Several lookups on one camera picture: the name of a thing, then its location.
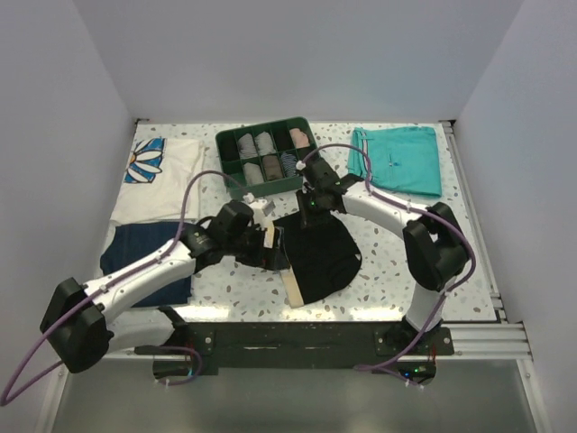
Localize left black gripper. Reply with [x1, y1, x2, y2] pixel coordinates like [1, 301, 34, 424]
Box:
[224, 223, 289, 270]

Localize black underwear beige waistband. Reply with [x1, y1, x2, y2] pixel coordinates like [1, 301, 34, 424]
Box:
[263, 213, 362, 309]

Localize navy blue garment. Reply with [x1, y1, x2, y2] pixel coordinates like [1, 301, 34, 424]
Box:
[99, 221, 192, 308]

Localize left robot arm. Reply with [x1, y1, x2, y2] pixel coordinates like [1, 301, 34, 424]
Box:
[41, 198, 288, 373]

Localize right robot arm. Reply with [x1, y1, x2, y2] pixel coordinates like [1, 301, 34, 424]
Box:
[297, 158, 474, 355]

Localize pink rolled underwear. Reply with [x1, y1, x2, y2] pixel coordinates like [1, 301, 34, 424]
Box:
[289, 128, 310, 149]

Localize striped rolled sock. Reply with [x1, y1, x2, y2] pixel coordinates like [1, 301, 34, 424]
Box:
[280, 152, 298, 178]

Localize beige grey rolled sock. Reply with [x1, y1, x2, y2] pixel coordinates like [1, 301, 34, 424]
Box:
[243, 162, 264, 186]

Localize brown rolled sock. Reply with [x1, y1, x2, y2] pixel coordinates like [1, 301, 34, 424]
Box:
[262, 154, 283, 181]

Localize green divided organizer tray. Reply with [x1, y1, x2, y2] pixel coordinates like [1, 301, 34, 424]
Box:
[215, 117, 316, 199]

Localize light grey rolled sock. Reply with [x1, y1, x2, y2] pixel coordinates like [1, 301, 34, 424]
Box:
[254, 132, 276, 156]

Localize white daisy print shirt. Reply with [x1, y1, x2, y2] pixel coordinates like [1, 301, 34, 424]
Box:
[111, 137, 206, 226]

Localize teal folded shorts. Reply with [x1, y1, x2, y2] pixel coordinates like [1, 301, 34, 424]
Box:
[348, 126, 442, 198]

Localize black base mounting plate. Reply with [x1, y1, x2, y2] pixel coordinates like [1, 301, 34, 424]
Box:
[134, 322, 452, 384]

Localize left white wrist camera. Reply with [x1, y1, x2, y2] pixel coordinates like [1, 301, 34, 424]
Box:
[243, 193, 275, 228]

